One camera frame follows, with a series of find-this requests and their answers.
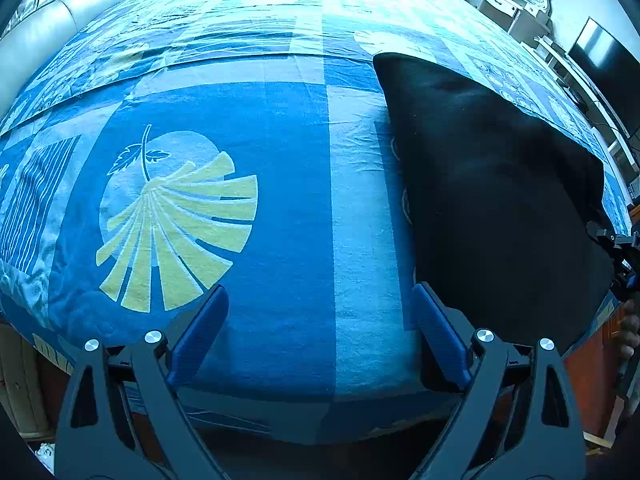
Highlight beige tufted bed headboard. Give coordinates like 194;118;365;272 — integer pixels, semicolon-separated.
0;0;171;96

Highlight white dressing table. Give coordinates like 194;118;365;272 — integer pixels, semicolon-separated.
460;0;551;47

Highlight black flat television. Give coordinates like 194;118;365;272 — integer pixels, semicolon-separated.
570;17;640;137

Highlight brown wooden bed frame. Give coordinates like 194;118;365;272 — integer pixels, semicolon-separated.
562;305;628;443

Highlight blue patterned bed sheet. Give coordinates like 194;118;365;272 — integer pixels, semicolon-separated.
0;0;636;446

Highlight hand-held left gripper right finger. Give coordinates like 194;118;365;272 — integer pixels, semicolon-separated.
411;281;587;480

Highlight white television stand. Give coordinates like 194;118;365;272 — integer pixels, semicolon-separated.
535;35;640;183

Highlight person's right hand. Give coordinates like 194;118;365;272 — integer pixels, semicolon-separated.
619;299;640;361

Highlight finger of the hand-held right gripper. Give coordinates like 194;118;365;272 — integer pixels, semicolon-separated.
585;220;640;261
607;259;640;302

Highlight beige bedside cabinet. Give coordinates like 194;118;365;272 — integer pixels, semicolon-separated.
0;325;57;437

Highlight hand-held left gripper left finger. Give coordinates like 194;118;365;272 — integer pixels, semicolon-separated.
54;284;231;480

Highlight black studded pants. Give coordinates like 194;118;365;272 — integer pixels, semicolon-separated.
372;52;618;356

